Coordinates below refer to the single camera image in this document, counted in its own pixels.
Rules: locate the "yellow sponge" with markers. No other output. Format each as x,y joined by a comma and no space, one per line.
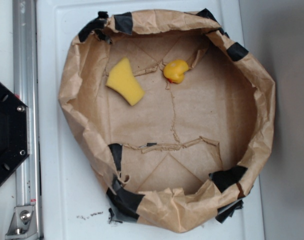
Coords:
122,80

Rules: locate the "brown paper bag tray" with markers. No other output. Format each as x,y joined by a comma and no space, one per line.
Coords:
187,152

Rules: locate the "yellow rubber duck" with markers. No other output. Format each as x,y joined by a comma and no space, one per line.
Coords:
174,71

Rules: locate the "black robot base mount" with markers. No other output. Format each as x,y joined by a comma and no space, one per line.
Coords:
14,137

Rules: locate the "aluminium extrusion rail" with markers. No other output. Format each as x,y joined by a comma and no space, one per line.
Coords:
28,174

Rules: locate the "metal corner bracket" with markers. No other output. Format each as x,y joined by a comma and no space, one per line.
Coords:
23,224

